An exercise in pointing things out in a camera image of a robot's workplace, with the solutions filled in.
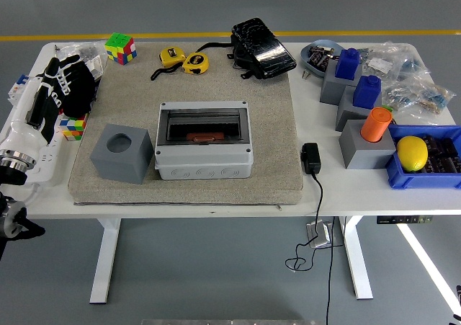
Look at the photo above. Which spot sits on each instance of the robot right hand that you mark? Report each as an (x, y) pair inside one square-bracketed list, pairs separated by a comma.
[(458, 298)]

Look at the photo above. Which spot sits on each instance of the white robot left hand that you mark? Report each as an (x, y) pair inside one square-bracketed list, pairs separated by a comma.
[(23, 135)]

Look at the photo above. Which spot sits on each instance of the grey electrical box with lid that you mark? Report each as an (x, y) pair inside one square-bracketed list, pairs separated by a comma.
[(201, 159)]

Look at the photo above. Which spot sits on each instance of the orange cylinder battery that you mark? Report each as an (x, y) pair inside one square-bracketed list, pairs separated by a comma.
[(374, 125), (205, 137)]

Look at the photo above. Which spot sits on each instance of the black cylindrical battery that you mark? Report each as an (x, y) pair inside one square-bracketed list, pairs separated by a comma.
[(323, 62), (450, 146), (454, 164), (434, 143), (315, 55), (437, 164)]

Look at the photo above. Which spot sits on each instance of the silver metal box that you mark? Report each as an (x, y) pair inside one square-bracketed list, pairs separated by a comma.
[(318, 235)]

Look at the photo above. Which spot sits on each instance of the white power strip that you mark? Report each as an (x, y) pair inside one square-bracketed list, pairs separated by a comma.
[(50, 163)]

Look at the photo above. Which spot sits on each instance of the white circuit breaker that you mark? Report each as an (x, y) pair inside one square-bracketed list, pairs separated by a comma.
[(16, 87)]

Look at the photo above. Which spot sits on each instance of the small colourful puzzle cube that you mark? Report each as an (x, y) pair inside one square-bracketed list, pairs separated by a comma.
[(73, 128)]

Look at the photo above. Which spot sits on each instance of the black cloth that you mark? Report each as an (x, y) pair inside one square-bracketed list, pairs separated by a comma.
[(83, 91)]

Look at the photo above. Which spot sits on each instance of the thin metal rod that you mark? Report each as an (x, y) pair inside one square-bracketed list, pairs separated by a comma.
[(56, 51)]

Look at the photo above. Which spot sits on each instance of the black table control panel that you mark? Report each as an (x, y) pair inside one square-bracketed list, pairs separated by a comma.
[(403, 220)]

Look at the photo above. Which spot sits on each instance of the grey block with round hole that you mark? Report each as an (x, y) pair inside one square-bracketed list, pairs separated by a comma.
[(119, 166), (363, 153)]

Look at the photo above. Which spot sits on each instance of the white table leg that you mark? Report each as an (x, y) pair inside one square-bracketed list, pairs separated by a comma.
[(358, 267), (104, 267)]

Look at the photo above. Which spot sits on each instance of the clear bag of dark parts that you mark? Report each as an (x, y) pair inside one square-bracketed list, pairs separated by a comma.
[(90, 51)]

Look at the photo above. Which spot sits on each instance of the blue plastic bin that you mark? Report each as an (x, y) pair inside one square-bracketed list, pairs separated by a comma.
[(414, 181)]

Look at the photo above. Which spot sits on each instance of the large colourful puzzle cube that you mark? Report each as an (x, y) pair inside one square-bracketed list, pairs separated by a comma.
[(120, 47)]

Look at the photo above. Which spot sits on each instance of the yellow lemon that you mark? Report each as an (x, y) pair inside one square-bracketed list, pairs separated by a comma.
[(412, 152)]

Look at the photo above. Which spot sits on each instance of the grey-brown mat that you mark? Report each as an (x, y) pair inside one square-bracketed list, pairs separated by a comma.
[(216, 191)]

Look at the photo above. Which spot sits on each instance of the large clear bag of parts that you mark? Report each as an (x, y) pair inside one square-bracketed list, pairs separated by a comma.
[(425, 98)]

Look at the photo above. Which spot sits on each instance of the small green item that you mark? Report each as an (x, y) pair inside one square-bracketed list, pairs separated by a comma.
[(387, 107)]

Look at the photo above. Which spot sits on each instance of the black power adapter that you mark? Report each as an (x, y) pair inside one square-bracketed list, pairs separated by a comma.
[(310, 157)]

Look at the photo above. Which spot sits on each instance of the grey block holder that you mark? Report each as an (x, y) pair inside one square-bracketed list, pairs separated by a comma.
[(347, 114), (331, 87)]

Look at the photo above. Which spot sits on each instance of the blue plastic block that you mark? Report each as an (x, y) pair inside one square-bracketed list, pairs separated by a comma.
[(347, 63), (366, 92)]

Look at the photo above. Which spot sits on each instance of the clear bag of blue parts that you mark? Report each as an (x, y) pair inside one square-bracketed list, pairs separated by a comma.
[(414, 69)]

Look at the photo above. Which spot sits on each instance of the clear bag with white label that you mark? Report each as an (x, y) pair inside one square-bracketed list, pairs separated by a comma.
[(378, 63)]

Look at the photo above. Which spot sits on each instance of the black zip pouch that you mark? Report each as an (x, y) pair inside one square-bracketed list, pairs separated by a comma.
[(264, 47)]

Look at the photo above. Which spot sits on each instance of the small metal screws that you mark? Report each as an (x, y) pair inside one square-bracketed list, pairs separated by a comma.
[(305, 74)]

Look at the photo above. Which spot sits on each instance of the blue-grey dish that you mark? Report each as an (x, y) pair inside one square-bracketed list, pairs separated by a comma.
[(306, 56)]

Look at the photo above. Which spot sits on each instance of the white switch module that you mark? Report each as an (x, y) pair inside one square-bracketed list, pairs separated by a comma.
[(96, 67)]

